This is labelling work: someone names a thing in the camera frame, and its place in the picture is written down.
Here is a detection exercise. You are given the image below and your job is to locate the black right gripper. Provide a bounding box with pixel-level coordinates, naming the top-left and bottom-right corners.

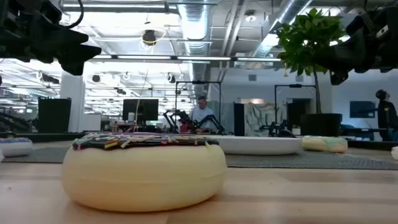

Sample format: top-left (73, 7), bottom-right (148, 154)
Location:
top-left (320, 6), bottom-right (398, 86)

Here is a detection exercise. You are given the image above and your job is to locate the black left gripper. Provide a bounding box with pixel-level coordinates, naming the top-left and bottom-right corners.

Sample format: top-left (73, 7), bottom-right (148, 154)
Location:
top-left (0, 0), bottom-right (102, 77)

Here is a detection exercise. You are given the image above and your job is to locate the purple tape roll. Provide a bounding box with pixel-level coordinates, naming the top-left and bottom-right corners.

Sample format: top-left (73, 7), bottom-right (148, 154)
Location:
top-left (0, 137), bottom-right (34, 158)

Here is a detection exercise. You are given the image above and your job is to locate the cream sprinkled doughnut toy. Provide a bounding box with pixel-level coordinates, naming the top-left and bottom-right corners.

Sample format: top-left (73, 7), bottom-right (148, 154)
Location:
top-left (61, 133), bottom-right (228, 213)

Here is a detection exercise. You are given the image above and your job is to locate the white pillar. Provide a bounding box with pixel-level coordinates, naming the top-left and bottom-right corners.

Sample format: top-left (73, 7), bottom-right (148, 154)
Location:
top-left (60, 71), bottom-right (86, 134)

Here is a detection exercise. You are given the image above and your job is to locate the green plant in black pot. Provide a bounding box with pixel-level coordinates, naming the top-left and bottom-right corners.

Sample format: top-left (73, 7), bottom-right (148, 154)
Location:
top-left (275, 7), bottom-right (348, 138)

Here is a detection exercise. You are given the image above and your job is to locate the person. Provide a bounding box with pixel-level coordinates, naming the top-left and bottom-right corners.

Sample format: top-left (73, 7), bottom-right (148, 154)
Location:
top-left (188, 95), bottom-right (216, 133)
top-left (375, 89), bottom-right (398, 142)

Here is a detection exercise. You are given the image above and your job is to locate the black round ceiling device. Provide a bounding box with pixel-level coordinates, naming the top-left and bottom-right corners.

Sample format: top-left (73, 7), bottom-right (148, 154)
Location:
top-left (142, 29), bottom-right (157, 47)

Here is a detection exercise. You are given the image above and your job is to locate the white background cabinet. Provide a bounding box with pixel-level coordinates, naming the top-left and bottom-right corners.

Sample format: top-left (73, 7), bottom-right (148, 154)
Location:
top-left (82, 113), bottom-right (102, 132)

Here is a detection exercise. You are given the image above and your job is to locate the pale draped tarp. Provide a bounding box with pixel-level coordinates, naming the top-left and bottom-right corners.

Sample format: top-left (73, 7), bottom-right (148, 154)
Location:
top-left (244, 102), bottom-right (289, 137)

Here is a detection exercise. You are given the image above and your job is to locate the black computer monitor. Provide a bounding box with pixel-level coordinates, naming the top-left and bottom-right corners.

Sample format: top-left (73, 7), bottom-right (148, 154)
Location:
top-left (122, 98), bottom-right (160, 128)

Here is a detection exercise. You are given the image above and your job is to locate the grey woven placemat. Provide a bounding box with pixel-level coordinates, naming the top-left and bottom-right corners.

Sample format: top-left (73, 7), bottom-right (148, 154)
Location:
top-left (1, 146), bottom-right (398, 171)

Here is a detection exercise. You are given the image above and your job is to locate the white plate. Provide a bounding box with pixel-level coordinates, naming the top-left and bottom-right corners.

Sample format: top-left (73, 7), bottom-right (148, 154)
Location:
top-left (214, 136), bottom-right (303, 156)

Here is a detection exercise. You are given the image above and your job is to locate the narrow black cabinet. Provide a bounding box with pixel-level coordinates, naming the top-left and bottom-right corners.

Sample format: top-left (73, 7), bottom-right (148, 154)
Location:
top-left (233, 103), bottom-right (246, 137)

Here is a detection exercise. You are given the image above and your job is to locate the long ceiling light strip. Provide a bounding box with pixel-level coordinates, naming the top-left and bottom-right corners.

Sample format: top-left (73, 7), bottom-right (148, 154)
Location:
top-left (90, 54), bottom-right (282, 63)

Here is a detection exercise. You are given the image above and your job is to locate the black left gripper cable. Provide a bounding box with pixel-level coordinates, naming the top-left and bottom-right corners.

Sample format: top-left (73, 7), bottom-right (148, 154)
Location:
top-left (60, 0), bottom-right (85, 29)

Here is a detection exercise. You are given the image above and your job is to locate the dark wall screen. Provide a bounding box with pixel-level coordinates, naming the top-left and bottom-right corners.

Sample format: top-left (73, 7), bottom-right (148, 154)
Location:
top-left (349, 100), bottom-right (376, 119)

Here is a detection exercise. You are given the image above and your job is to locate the black background station frame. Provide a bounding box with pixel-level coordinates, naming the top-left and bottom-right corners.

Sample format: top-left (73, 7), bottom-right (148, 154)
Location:
top-left (274, 83), bottom-right (318, 131)
top-left (174, 80), bottom-right (222, 134)

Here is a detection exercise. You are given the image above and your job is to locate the silver slanted ceiling duct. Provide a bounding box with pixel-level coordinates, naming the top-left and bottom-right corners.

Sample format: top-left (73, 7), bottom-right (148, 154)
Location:
top-left (245, 0), bottom-right (313, 68)

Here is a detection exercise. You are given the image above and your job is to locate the silver spiral ceiling duct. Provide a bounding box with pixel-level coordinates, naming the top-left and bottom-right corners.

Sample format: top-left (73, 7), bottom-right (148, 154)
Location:
top-left (178, 0), bottom-right (212, 97)

